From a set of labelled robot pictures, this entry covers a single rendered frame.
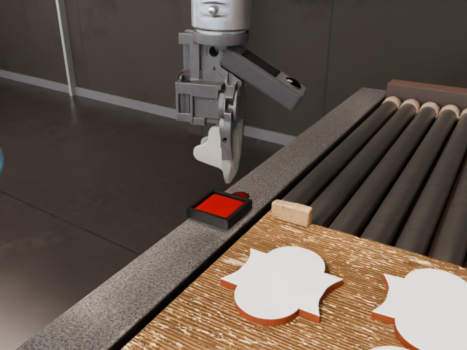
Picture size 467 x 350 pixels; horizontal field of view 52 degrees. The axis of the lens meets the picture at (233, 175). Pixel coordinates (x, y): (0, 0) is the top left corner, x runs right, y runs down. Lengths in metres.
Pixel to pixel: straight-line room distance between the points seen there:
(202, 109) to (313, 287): 0.26
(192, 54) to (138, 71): 3.62
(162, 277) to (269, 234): 0.16
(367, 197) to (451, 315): 0.32
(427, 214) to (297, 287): 0.31
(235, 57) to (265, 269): 0.26
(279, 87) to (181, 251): 0.26
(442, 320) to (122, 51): 3.98
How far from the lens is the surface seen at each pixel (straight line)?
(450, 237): 0.76
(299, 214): 0.68
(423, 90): 1.42
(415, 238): 0.74
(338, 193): 0.83
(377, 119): 1.23
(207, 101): 0.63
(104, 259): 2.31
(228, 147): 0.63
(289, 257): 0.61
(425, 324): 0.55
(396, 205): 0.82
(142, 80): 4.24
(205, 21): 0.60
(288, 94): 0.60
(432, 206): 0.83
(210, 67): 0.63
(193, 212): 0.74
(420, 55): 3.02
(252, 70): 0.61
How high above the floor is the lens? 1.29
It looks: 25 degrees down
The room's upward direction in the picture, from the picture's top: straight up
